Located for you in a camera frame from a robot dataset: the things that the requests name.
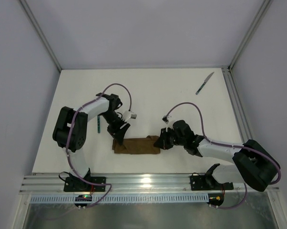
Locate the right aluminium frame post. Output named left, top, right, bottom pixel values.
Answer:
left=228, top=0, right=273, bottom=72

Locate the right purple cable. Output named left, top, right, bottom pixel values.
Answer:
left=163, top=102, right=282, bottom=210

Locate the fork with green handle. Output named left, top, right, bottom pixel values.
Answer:
left=97, top=115, right=101, bottom=134

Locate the aluminium mounting rail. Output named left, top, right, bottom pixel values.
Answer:
left=19, top=173, right=280, bottom=195

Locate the slotted cable duct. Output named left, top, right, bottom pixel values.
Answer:
left=30, top=193, right=209, bottom=204

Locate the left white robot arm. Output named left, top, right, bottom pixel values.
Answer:
left=52, top=93, right=130, bottom=192

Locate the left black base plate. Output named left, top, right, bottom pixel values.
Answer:
left=63, top=176, right=106, bottom=192

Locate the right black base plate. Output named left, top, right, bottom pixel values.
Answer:
left=189, top=173, right=234, bottom=191

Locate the right side aluminium rail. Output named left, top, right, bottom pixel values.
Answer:
left=221, top=66, right=254, bottom=142

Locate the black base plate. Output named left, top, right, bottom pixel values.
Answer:
left=63, top=176, right=106, bottom=192
left=189, top=173, right=234, bottom=191

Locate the aluminium frame post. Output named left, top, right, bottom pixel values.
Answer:
left=228, top=0, right=273, bottom=72
left=18, top=0, right=62, bottom=72

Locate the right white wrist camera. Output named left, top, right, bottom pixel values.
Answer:
left=162, top=115, right=171, bottom=124

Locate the left aluminium frame post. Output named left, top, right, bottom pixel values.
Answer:
left=18, top=0, right=62, bottom=72

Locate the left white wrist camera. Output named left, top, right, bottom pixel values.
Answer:
left=122, top=110, right=137, bottom=121

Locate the brown cloth napkin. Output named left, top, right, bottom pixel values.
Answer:
left=112, top=135, right=161, bottom=155

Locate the knife with green handle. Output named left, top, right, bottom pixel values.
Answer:
left=195, top=72, right=215, bottom=95

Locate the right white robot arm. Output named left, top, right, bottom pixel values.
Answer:
left=154, top=120, right=280, bottom=192

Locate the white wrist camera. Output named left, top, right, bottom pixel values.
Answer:
left=162, top=115, right=171, bottom=124
left=122, top=110, right=137, bottom=121

